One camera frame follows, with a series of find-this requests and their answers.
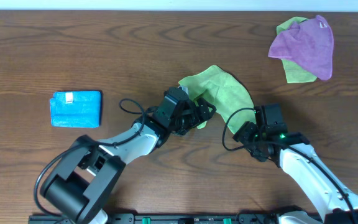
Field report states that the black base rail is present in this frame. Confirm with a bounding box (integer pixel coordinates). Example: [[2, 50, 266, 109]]
[[27, 212, 323, 224]]

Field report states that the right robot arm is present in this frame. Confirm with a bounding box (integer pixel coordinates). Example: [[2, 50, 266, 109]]
[[233, 121, 358, 223]]

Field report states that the light green cloth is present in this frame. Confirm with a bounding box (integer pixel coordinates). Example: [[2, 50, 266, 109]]
[[178, 65, 256, 134]]

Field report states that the right black cable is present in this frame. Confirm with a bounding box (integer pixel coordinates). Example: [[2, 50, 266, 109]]
[[221, 107, 358, 224]]

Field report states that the folded blue cloth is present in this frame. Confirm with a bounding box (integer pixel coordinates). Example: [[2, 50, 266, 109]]
[[50, 90, 102, 128]]

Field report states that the black cable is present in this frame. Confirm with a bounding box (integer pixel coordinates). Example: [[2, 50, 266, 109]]
[[221, 107, 358, 224], [33, 98, 155, 218]]

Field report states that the left black cable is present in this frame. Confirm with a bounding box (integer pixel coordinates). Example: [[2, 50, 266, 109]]
[[33, 98, 155, 218]]

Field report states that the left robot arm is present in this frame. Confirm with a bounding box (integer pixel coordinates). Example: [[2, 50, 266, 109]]
[[34, 96, 216, 223]]

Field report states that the purple cloth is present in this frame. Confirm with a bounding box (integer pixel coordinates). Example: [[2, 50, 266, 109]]
[[268, 15, 334, 81]]

